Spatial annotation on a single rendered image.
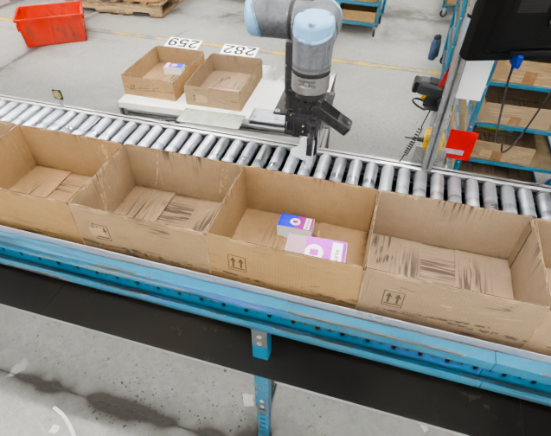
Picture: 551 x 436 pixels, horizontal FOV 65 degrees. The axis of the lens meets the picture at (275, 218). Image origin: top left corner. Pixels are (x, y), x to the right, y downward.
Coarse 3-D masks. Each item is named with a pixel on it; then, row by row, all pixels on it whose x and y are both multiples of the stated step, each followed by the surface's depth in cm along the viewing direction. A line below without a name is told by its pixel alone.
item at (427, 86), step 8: (416, 80) 158; (424, 80) 157; (432, 80) 157; (440, 80) 158; (416, 88) 159; (424, 88) 157; (432, 88) 157; (440, 88) 156; (424, 96) 162; (432, 96) 159; (440, 96) 158; (424, 104) 162; (432, 104) 162
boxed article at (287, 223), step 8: (280, 216) 128; (288, 216) 128; (296, 216) 128; (280, 224) 126; (288, 224) 126; (296, 224) 126; (304, 224) 126; (312, 224) 126; (280, 232) 127; (288, 232) 126; (296, 232) 125; (304, 232) 124; (312, 232) 128
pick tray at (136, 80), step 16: (160, 48) 240; (176, 48) 237; (144, 64) 231; (160, 64) 243; (192, 64) 223; (128, 80) 213; (144, 80) 211; (160, 80) 208; (176, 80) 211; (144, 96) 217; (160, 96) 214; (176, 96) 214
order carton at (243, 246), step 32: (256, 192) 132; (288, 192) 129; (320, 192) 125; (352, 192) 122; (224, 224) 119; (256, 224) 132; (320, 224) 131; (352, 224) 130; (224, 256) 110; (256, 256) 107; (288, 256) 103; (352, 256) 123; (288, 288) 112; (320, 288) 108; (352, 288) 105
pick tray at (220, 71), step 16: (208, 64) 230; (224, 64) 234; (240, 64) 232; (256, 64) 230; (192, 80) 214; (208, 80) 228; (224, 80) 228; (240, 80) 228; (256, 80) 223; (192, 96) 208; (208, 96) 206; (224, 96) 204; (240, 96) 203
